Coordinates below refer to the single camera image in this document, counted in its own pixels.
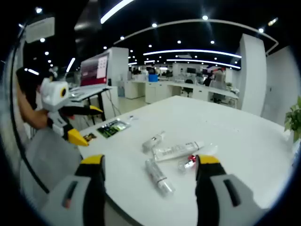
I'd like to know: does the small white pump skincare bottle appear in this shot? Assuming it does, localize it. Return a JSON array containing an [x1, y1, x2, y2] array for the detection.
[[142, 130, 166, 153]]

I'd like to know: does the green printed packet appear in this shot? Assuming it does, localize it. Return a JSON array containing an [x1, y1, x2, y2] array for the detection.
[[96, 118, 131, 139]]

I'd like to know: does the black cable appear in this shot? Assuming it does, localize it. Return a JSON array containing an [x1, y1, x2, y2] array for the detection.
[[8, 42, 50, 194]]

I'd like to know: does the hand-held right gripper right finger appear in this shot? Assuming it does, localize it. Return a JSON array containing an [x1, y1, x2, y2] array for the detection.
[[194, 154, 267, 226]]

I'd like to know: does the white ceiling unit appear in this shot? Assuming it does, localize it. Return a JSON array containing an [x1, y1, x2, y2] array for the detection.
[[24, 16, 56, 44]]

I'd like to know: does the large red display screen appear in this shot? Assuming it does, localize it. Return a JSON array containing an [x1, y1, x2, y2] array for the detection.
[[79, 53, 110, 87]]

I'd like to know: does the small brown packet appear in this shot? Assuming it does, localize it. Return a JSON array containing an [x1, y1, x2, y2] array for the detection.
[[79, 132, 98, 144]]

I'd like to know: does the long ceiling light strip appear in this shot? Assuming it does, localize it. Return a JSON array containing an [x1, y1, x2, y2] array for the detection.
[[100, 0, 135, 24]]

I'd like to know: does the white skincare tube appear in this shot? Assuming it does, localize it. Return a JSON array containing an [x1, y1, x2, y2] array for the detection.
[[151, 140, 205, 162]]

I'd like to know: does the green potted plant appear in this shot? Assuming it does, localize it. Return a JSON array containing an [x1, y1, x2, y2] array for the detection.
[[284, 96, 301, 143]]

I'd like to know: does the long clear skincare bottle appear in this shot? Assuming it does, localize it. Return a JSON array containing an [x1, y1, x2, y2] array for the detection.
[[144, 158, 176, 198]]

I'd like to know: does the long white office counter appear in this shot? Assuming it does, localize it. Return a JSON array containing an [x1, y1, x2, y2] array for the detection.
[[122, 79, 239, 109]]

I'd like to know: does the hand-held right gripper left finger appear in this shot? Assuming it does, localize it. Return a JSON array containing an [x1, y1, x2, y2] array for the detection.
[[41, 154, 107, 226]]

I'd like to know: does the red clear skincare bottle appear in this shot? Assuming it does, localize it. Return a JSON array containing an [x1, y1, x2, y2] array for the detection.
[[177, 143, 219, 174]]

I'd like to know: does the black office chair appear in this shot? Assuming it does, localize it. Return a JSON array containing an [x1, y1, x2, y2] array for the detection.
[[182, 79, 194, 97]]

